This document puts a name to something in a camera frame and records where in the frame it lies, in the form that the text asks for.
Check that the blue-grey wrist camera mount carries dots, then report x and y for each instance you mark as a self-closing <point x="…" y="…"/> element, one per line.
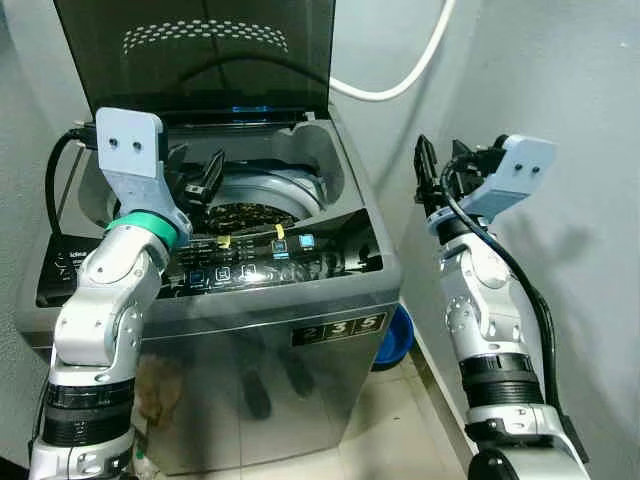
<point x="515" y="175"/>
<point x="130" y="160"/>

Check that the grey top-load washing machine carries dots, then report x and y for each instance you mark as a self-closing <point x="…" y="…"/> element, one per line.
<point x="250" y="300"/>

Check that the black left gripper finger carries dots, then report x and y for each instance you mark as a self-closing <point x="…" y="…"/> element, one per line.
<point x="213" y="175"/>
<point x="177" y="162"/>

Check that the dark tinted washer lid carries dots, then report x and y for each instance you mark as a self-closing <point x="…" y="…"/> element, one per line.
<point x="200" y="70"/>

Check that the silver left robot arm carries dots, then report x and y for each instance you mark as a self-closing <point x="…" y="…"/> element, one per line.
<point x="105" y="300"/>

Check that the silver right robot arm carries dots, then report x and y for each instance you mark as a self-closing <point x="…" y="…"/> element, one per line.
<point x="495" y="320"/>

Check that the blue plastic basin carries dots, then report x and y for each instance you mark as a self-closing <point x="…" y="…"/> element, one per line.
<point x="395" y="340"/>

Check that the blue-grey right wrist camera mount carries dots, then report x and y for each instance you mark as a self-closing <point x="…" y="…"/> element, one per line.
<point x="515" y="175"/>

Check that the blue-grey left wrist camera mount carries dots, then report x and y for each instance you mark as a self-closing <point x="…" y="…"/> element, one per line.
<point x="130" y="160"/>

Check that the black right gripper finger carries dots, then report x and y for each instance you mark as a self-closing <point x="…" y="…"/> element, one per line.
<point x="462" y="155"/>
<point x="427" y="170"/>

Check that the dark patterned laundry pile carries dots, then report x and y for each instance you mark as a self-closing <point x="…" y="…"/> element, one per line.
<point x="250" y="215"/>

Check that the small yellow tape piece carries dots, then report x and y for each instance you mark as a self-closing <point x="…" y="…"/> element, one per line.
<point x="225" y="243"/>
<point x="280" y="232"/>

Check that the light blue panel sticker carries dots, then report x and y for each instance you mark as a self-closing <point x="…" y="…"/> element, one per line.
<point x="306" y="242"/>

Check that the black numbered washer label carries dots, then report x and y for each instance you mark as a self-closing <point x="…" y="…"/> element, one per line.
<point x="340" y="328"/>

